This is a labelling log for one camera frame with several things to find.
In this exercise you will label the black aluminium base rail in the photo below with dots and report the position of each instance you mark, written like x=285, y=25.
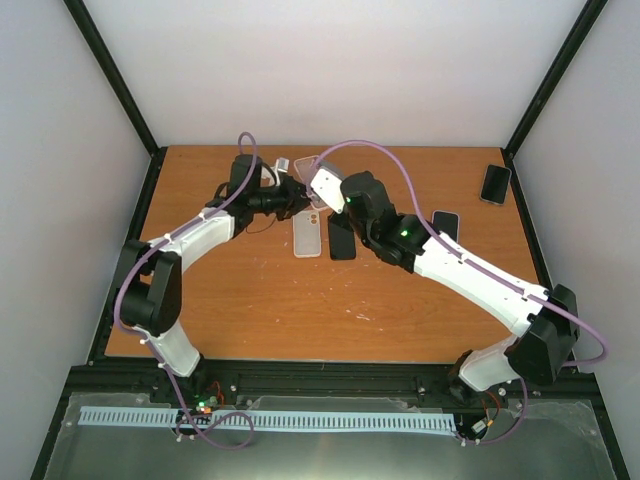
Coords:
x=422, y=385

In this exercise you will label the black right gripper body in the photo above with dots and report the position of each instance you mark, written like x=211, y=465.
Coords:
x=354, y=225

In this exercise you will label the black frame post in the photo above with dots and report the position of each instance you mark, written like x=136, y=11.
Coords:
x=93, y=38
x=579, y=31

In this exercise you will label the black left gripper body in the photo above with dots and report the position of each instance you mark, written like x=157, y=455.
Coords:
x=286, y=203

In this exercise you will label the black right frame post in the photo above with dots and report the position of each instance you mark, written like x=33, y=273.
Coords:
x=579, y=31

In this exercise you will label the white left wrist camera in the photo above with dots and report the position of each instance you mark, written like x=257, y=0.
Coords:
x=275, y=177

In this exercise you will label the black left frame post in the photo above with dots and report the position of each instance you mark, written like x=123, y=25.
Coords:
x=93, y=38

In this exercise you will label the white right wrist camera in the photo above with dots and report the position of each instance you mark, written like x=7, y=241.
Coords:
x=325, y=188

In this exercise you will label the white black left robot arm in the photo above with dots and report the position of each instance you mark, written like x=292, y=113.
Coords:
x=146, y=291

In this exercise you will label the cream white phone case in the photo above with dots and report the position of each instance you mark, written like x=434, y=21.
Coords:
x=307, y=242

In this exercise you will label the light blue slotted cable duct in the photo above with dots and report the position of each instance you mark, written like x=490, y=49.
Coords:
x=275, y=421

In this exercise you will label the black phone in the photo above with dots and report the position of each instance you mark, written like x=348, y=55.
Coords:
x=341, y=238

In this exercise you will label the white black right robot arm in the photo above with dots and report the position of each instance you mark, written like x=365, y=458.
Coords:
x=540, y=335

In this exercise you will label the dark grey phone far corner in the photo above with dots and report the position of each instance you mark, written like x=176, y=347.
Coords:
x=495, y=184

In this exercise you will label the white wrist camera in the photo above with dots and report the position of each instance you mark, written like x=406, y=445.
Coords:
x=325, y=188
x=275, y=177

